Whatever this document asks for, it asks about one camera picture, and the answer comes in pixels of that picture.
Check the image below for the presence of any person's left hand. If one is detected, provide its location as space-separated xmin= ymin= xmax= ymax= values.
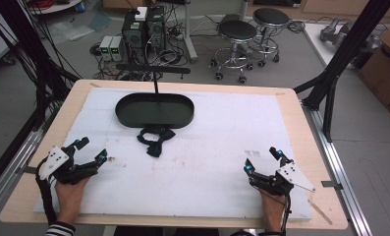
xmin=54 ymin=176 xmax=92 ymax=225

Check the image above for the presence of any black oval tray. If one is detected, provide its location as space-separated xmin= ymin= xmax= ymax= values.
xmin=114 ymin=91 xmax=195 ymax=130

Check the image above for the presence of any cardboard box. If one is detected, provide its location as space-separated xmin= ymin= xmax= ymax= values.
xmin=359 ymin=22 xmax=390 ymax=116

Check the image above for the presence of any person's dark lap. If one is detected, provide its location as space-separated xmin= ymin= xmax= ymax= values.
xmin=113 ymin=225 xmax=220 ymax=236

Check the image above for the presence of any grey table leg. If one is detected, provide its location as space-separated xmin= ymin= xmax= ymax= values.
xmin=182 ymin=0 xmax=200 ymax=65

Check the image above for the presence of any white round table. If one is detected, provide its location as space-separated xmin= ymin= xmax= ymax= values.
xmin=28 ymin=0 xmax=86 ymax=16

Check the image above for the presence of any white foam mat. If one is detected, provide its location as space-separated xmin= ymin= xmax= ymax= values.
xmin=32 ymin=86 xmax=313 ymax=223

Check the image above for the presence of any grey power supply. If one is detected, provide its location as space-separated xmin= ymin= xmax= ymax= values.
xmin=98 ymin=34 xmax=114 ymax=62
xmin=109 ymin=34 xmax=125 ymax=62

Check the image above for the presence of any grey tape strip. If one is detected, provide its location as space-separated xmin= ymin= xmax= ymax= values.
xmin=320 ymin=179 xmax=344 ymax=192
xmin=16 ymin=164 xmax=38 ymax=175

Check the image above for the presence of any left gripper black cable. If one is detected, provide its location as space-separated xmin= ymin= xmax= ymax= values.
xmin=34 ymin=156 xmax=59 ymax=226

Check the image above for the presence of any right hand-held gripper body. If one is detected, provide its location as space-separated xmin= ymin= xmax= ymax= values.
xmin=248 ymin=159 xmax=317 ymax=197

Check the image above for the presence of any thin wooden stick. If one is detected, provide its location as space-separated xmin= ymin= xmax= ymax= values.
xmin=307 ymin=199 xmax=334 ymax=226

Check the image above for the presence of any black bow tie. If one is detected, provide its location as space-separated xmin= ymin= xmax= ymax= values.
xmin=136 ymin=127 xmax=177 ymax=158

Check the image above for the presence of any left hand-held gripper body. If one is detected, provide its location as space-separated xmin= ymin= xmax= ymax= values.
xmin=37 ymin=145 xmax=100 ymax=186

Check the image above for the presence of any black T-shaped stand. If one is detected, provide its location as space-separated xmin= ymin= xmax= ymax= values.
xmin=115 ymin=63 xmax=192 ymax=100

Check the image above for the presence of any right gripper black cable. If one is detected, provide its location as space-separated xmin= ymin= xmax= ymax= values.
xmin=250 ymin=183 xmax=293 ymax=236

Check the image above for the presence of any grey machine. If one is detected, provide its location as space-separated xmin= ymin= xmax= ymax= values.
xmin=319 ymin=17 xmax=383 ymax=69

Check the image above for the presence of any person's right hand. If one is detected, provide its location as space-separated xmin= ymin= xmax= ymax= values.
xmin=258 ymin=189 xmax=287 ymax=233

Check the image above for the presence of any black round stool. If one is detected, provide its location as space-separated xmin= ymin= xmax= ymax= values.
xmin=251 ymin=7 xmax=293 ymax=69
xmin=209 ymin=19 xmax=259 ymax=85

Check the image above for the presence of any black metal frame post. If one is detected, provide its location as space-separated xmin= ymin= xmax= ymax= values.
xmin=293 ymin=0 xmax=390 ymax=144
xmin=0 ymin=0 xmax=82 ymax=133

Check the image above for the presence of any black computer tower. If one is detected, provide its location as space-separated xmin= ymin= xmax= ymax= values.
xmin=145 ymin=5 xmax=167 ymax=54
xmin=121 ymin=11 xmax=149 ymax=64

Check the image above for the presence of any tangle of black cables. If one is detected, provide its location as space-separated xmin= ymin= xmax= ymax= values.
xmin=89 ymin=19 xmax=191 ymax=82

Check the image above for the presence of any white box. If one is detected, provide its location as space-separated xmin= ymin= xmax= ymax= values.
xmin=134 ymin=6 xmax=148 ymax=22

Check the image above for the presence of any aluminium rail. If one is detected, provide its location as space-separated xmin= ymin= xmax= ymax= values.
xmin=301 ymin=100 xmax=374 ymax=236
xmin=0 ymin=107 xmax=59 ymax=221

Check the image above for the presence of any person's left striped sleeve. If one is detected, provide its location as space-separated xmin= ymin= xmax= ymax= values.
xmin=44 ymin=221 xmax=77 ymax=236

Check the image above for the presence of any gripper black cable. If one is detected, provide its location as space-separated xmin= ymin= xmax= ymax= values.
xmin=250 ymin=183 xmax=293 ymax=236
xmin=34 ymin=156 xmax=59 ymax=226

